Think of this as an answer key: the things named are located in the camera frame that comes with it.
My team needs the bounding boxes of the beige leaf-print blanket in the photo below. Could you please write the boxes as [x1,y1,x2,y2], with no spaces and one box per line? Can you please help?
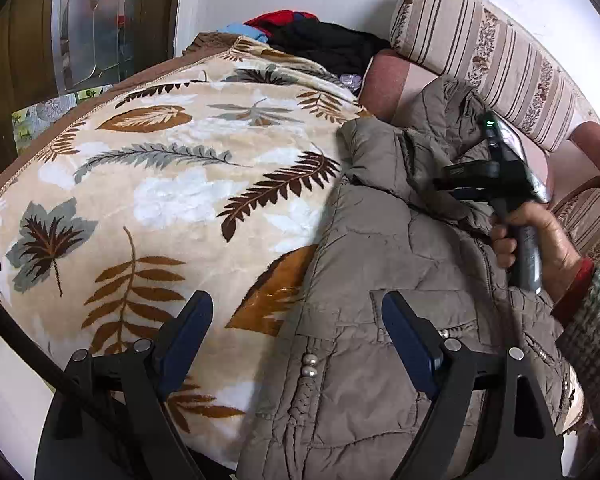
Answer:
[0,32,376,461]

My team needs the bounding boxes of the red garment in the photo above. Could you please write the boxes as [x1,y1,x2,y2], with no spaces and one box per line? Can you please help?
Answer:
[243,10,321,41]

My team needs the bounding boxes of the grey-brown quilted jacket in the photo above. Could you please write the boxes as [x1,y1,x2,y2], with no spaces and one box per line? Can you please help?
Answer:
[235,75,588,480]

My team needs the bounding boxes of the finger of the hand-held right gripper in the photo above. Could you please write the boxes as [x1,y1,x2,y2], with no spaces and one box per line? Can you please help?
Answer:
[444,185,491,204]
[433,162,490,185]

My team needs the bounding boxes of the small pink sofa cushion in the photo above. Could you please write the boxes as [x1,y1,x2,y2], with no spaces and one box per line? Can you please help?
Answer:
[570,121,600,181]

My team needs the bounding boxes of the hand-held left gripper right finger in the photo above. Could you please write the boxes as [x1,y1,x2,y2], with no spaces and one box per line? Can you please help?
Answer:
[381,290,566,480]

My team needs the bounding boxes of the black cable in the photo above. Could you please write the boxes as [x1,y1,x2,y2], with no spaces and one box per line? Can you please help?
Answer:
[0,280,131,461]

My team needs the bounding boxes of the short striped floral cushion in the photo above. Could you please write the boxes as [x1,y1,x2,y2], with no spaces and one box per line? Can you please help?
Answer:
[550,175,600,273]

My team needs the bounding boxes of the wooden door with patterned glass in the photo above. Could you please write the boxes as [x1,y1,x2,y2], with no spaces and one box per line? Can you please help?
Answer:
[0,0,181,211]

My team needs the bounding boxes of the black clothing pile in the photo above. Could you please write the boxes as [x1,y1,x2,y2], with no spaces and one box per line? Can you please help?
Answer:
[269,20,393,78]

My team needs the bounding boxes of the light blue cloth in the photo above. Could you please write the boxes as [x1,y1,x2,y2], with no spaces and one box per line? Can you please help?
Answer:
[215,22,271,45]

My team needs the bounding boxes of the large pink sofa cushion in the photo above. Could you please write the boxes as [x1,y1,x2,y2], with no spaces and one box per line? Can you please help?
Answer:
[357,50,551,201]

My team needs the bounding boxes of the person's right hand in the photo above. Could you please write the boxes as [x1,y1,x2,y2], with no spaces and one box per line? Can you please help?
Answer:
[490,202,590,305]

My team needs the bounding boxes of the green floral floor mat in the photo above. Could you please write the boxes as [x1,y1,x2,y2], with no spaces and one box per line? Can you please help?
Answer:
[10,85,116,153]

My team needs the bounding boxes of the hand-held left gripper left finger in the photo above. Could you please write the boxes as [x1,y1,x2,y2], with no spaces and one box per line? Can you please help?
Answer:
[34,290,216,480]

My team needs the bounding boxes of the long striped floral cushion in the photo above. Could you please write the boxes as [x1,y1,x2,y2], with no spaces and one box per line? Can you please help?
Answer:
[389,0,578,153]

